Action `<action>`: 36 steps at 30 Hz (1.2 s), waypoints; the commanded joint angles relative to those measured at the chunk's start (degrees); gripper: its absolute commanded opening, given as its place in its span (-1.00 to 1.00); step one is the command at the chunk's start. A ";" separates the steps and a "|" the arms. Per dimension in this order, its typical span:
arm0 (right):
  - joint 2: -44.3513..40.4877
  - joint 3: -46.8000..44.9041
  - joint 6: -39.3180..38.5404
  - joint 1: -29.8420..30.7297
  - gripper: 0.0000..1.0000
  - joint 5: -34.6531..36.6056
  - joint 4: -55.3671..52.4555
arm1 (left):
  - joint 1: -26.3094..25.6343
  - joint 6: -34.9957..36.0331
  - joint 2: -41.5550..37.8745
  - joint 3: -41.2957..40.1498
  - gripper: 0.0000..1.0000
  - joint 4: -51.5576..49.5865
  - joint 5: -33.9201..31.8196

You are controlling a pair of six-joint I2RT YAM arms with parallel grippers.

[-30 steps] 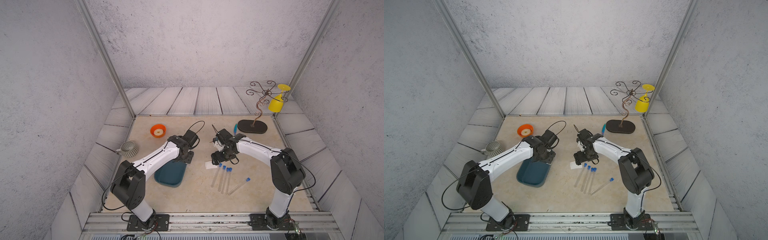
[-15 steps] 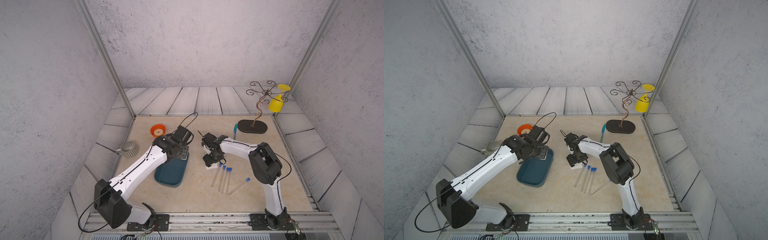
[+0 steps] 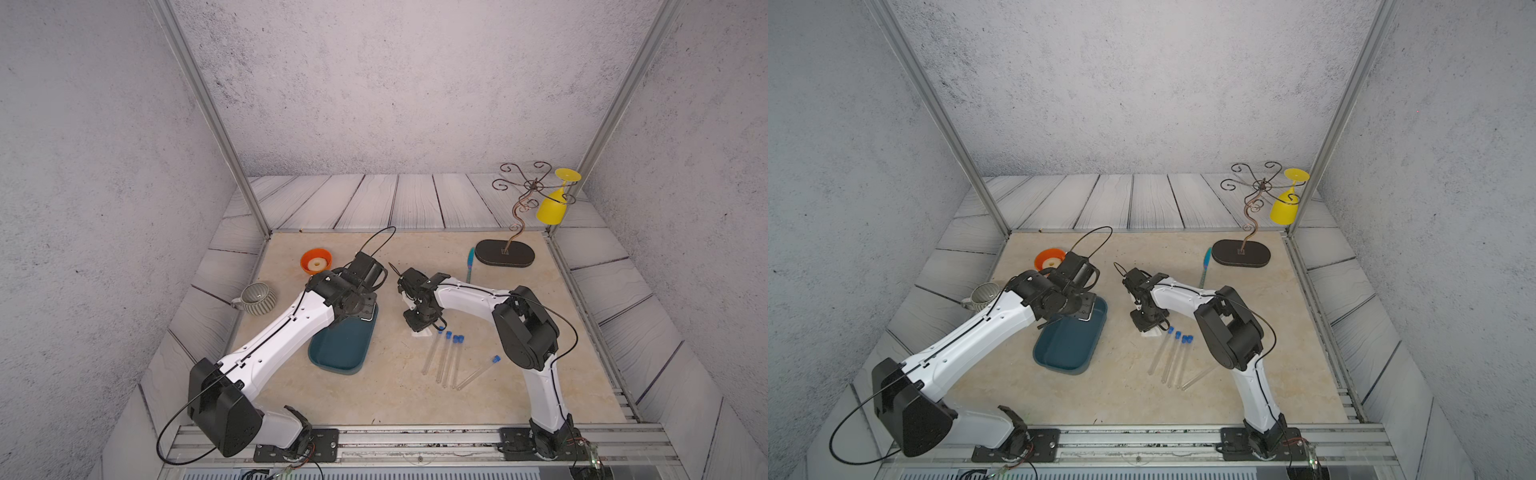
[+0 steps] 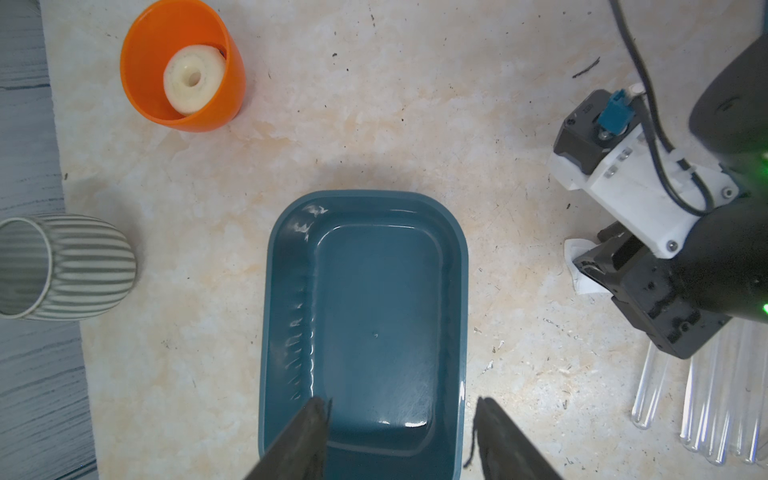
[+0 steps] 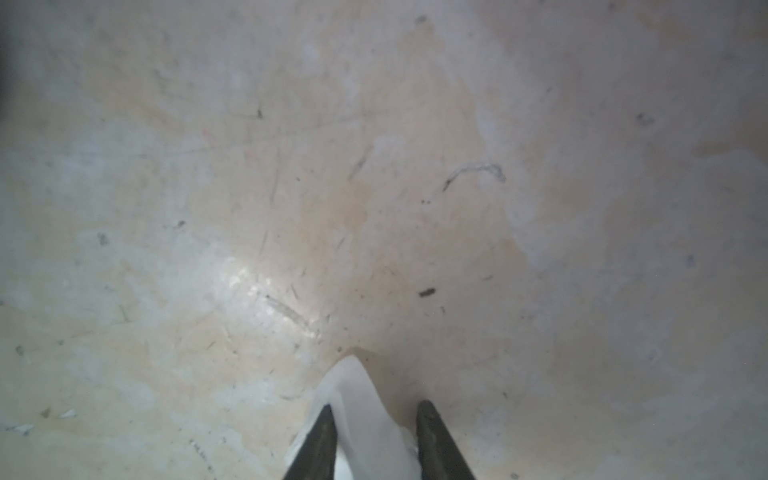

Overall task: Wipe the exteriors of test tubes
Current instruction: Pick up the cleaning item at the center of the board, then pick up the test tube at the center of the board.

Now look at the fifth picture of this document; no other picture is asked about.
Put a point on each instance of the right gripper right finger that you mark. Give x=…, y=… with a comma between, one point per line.
x=438, y=454

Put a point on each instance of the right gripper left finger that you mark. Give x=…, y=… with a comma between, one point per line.
x=316, y=456

